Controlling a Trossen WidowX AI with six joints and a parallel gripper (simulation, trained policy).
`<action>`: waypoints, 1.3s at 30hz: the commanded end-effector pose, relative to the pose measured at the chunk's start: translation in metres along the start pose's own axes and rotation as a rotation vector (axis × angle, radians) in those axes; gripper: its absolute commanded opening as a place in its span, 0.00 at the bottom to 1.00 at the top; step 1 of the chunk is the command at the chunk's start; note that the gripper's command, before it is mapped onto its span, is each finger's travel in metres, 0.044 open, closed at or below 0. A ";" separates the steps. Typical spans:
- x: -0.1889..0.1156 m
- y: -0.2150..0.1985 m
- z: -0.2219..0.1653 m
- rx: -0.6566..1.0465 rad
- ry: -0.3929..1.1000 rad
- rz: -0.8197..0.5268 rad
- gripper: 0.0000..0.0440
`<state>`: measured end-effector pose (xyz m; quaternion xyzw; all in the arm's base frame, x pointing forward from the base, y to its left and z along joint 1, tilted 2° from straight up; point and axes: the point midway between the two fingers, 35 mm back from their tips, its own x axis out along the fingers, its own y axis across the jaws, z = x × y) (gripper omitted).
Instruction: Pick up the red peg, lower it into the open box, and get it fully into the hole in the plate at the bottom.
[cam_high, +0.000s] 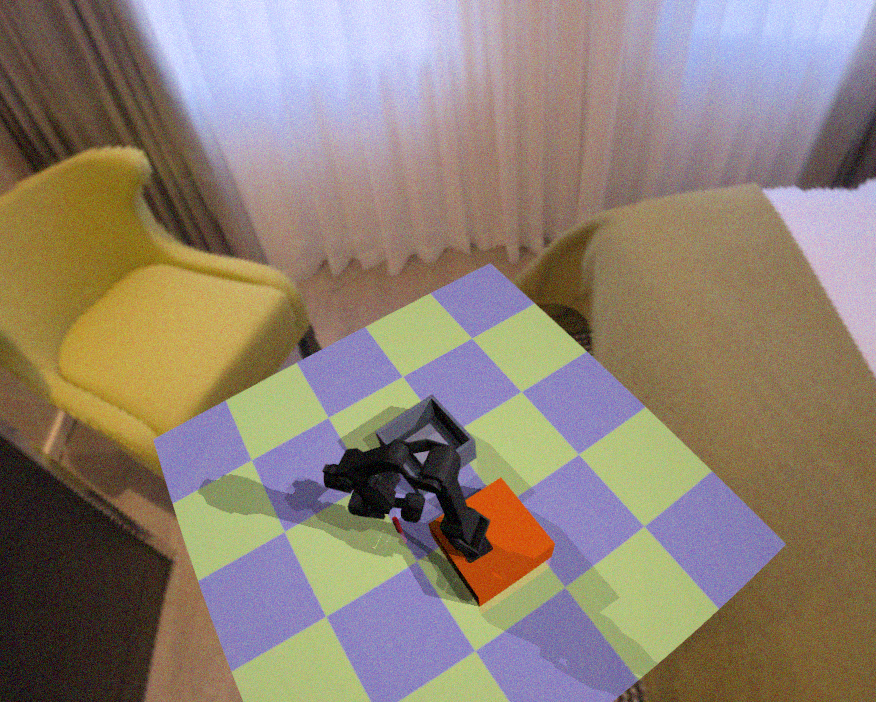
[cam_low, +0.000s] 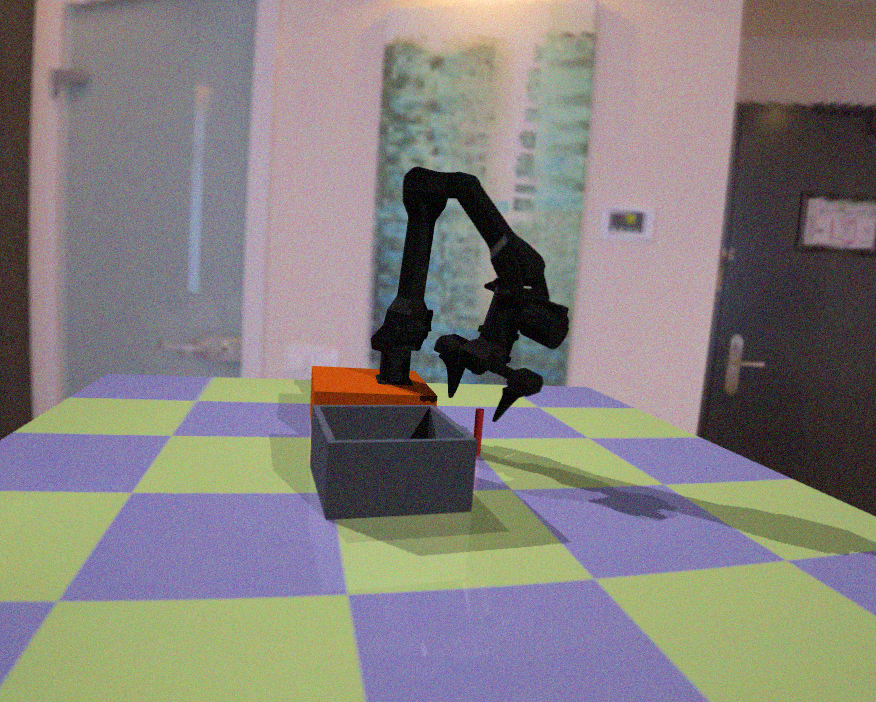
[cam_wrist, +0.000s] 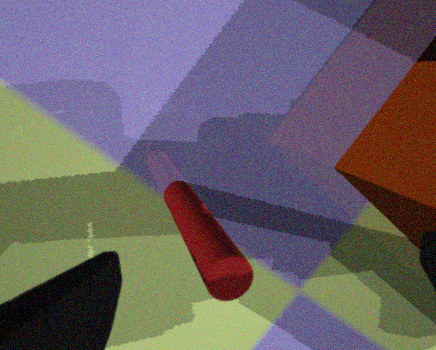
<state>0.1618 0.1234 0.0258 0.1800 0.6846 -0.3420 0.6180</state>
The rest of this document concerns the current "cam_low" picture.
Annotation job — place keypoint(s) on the red peg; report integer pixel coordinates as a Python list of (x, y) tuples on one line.
[(478, 428)]

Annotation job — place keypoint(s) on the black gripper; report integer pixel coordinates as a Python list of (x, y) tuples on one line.
[(521, 382)]

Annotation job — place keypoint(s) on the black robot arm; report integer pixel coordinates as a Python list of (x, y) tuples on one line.
[(513, 307)]

